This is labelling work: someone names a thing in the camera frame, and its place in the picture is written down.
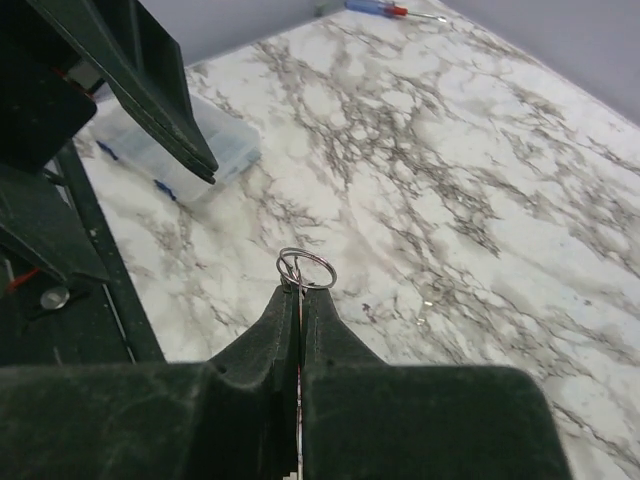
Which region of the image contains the blue red screwdriver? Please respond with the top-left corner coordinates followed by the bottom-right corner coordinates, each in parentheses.
top-left (344, 0), bottom-right (447, 23)

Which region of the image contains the small metal key ring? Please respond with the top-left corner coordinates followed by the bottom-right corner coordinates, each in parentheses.
top-left (275, 246), bottom-right (337, 291)

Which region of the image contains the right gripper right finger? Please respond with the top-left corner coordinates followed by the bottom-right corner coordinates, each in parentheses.
top-left (301, 290), bottom-right (572, 479)

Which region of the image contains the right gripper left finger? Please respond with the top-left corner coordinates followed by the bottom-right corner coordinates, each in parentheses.
top-left (1, 288), bottom-right (298, 479)

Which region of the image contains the black mounting rail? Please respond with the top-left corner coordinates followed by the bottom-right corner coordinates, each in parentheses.
top-left (0, 139), bottom-right (166, 366)

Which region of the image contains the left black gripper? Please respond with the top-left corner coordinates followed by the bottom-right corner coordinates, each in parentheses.
top-left (1, 0), bottom-right (191, 289)

